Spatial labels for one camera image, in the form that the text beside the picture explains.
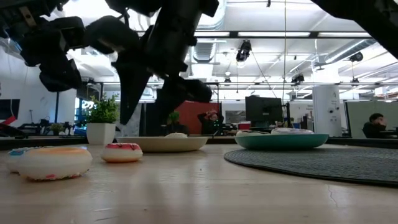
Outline large pink glazed donut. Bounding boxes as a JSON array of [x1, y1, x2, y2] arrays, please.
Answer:
[[236, 129, 271, 137]]

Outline tiny green plant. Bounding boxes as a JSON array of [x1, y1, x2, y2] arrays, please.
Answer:
[[49, 123, 66, 136]]

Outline person at desk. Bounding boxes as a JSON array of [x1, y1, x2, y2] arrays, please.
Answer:
[[362, 113, 389, 139]]

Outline orange glazed donut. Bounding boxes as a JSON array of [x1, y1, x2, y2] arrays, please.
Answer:
[[17, 146, 93, 182]]

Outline grey office partition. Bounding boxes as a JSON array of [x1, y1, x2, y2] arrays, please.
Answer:
[[345, 101, 398, 140]]

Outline black room panel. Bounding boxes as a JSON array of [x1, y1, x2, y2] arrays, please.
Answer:
[[139, 102, 168, 137]]

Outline round silver ceiling duct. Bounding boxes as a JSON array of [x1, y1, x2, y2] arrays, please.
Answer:
[[198, 0, 228, 30]]

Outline black background machine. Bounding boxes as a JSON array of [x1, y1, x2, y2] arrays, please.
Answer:
[[17, 118, 52, 138]]

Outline small red drizzled donut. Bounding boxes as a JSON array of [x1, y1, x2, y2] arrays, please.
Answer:
[[101, 142, 144, 164]]

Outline large purple glazed donut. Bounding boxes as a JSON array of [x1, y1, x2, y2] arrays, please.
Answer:
[[270, 128, 315, 136]]

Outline teal shallow plate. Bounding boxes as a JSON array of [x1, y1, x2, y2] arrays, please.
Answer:
[[234, 133, 330, 151]]

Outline thin hanging cable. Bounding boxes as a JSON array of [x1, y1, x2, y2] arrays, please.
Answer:
[[283, 0, 287, 97]]

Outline black overhead frame bar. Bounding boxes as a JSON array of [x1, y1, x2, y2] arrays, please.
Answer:
[[136, 30, 374, 40]]

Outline blue glazed donut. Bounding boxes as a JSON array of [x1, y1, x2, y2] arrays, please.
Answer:
[[7, 147, 32, 174]]

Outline round grey woven placemat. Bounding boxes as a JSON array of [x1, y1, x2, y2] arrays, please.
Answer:
[[223, 147, 398, 188]]

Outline white round column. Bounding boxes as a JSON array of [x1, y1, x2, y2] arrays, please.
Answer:
[[312, 85, 343, 138]]

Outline patterned grey curtain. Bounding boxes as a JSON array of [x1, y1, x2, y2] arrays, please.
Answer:
[[116, 102, 142, 137]]

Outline green plant in white pot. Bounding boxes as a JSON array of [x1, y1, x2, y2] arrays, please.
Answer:
[[83, 93, 122, 146]]

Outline black wall screen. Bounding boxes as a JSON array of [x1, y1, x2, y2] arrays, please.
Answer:
[[0, 98, 21, 121]]

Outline cream shallow plate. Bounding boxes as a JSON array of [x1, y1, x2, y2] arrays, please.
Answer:
[[116, 136, 208, 153]]

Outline small plant in dark pot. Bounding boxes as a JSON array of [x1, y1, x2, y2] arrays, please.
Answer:
[[166, 111, 189, 135]]

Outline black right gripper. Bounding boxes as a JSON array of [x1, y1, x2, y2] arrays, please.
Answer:
[[112, 0, 220, 126]]

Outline black computer monitor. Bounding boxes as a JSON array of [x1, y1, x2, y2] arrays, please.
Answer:
[[244, 95, 284, 127]]

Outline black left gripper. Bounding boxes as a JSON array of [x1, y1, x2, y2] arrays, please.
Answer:
[[20, 16, 140, 93]]

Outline orange office partition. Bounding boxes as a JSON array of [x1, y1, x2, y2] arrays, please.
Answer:
[[174, 101, 222, 135]]

